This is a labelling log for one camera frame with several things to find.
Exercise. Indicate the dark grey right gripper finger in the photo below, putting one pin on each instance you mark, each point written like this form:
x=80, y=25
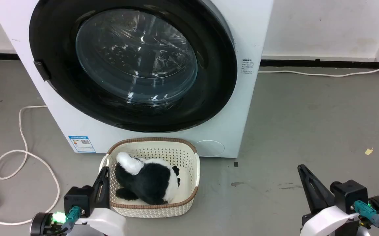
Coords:
x=309, y=193
x=322, y=190

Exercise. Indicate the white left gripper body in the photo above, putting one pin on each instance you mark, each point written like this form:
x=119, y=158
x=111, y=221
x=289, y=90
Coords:
x=105, y=221

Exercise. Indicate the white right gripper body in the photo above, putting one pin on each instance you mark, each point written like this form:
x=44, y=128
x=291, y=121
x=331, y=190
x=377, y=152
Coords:
x=330, y=221

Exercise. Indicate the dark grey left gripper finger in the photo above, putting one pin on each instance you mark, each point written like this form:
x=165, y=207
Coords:
x=107, y=193
x=98, y=191

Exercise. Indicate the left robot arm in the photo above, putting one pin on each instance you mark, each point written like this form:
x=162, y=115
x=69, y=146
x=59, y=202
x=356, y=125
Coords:
x=43, y=224

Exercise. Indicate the white front-load washing machine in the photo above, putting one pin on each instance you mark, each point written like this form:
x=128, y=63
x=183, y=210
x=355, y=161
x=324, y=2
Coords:
x=238, y=108

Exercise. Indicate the black round washer door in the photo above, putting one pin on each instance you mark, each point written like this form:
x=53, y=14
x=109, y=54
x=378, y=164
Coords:
x=136, y=59

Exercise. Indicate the black and white panda plush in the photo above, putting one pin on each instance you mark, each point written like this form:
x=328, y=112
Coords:
x=150, y=182

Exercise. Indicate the blue energy label sticker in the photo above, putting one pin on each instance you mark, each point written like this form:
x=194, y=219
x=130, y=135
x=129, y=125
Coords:
x=81, y=144

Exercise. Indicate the yellow paper scrap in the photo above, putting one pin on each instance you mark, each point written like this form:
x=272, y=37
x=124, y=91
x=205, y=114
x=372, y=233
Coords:
x=368, y=151

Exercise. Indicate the cream laundry basket brown rim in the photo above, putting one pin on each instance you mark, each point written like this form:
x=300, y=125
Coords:
x=186, y=164

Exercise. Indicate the round white filter cover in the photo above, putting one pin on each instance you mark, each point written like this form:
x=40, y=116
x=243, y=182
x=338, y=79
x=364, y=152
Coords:
x=210, y=147

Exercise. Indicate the small printed text sticker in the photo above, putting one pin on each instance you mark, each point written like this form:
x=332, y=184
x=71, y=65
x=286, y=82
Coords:
x=247, y=66

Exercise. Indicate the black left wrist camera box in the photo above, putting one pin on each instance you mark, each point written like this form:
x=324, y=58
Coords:
x=77, y=198

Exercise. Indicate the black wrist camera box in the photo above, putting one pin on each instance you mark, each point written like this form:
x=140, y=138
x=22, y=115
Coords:
x=77, y=198
x=348, y=193

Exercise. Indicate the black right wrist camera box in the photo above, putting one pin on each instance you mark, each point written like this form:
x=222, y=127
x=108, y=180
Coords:
x=348, y=193

